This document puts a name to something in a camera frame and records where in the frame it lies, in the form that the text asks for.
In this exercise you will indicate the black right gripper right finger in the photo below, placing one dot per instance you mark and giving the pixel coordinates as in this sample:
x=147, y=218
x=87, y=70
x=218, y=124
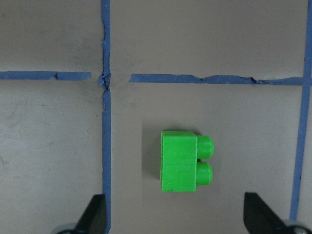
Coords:
x=259, y=218

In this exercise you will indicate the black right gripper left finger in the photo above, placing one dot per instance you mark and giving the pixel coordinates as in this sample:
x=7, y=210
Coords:
x=93, y=219

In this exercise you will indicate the green toy block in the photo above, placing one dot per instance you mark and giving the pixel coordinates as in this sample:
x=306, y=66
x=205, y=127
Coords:
x=182, y=166

